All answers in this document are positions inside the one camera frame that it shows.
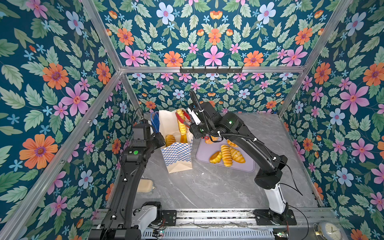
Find alarm clock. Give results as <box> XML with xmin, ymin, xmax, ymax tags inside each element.
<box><xmin>314</xmin><ymin>222</ymin><xmax>343</xmax><ymax>240</ymax></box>

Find ring pretzel bread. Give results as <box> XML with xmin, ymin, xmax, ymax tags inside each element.
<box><xmin>227</xmin><ymin>140</ymin><xmax>239</xmax><ymax>148</ymax></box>

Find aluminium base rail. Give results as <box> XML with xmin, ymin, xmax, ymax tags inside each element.
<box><xmin>92</xmin><ymin>207</ymin><xmax>337</xmax><ymax>229</ymax></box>

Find red silicone tongs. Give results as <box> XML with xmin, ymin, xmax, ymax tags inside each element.
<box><xmin>175</xmin><ymin>109</ymin><xmax>191</xmax><ymax>126</ymax></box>

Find black hook rail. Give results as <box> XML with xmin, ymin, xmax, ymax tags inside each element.
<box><xmin>179</xmin><ymin>66</ymin><xmax>243</xmax><ymax>75</ymax></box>

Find blue checkered paper bag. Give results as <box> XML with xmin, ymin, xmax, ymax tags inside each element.
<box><xmin>158</xmin><ymin>110</ymin><xmax>193</xmax><ymax>174</ymax></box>

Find beige long bread loaf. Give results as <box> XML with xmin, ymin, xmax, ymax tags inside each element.
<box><xmin>137</xmin><ymin>179</ymin><xmax>154</xmax><ymax>193</ymax></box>

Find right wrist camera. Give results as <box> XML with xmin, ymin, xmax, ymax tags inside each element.
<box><xmin>188</xmin><ymin>108</ymin><xmax>201</xmax><ymax>125</ymax></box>

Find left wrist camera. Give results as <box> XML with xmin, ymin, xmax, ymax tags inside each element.
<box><xmin>133</xmin><ymin>123</ymin><xmax>152</xmax><ymax>141</ymax></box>

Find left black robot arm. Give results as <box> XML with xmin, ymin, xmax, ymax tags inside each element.
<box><xmin>89</xmin><ymin>133</ymin><xmax>165</xmax><ymax>240</ymax></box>

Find large braided bread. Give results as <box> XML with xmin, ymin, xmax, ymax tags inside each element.
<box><xmin>165</xmin><ymin>135</ymin><xmax>176</xmax><ymax>147</ymax></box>

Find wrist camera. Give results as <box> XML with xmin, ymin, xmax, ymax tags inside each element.
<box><xmin>188</xmin><ymin>108</ymin><xmax>201</xmax><ymax>125</ymax></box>
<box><xmin>133</xmin><ymin>123</ymin><xmax>152</xmax><ymax>141</ymax></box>

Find round sugared bread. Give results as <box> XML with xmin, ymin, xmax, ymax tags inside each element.
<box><xmin>204</xmin><ymin>136</ymin><xmax>219</xmax><ymax>144</ymax></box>

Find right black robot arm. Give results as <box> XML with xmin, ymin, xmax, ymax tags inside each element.
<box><xmin>189</xmin><ymin>110</ymin><xmax>289</xmax><ymax>224</ymax></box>

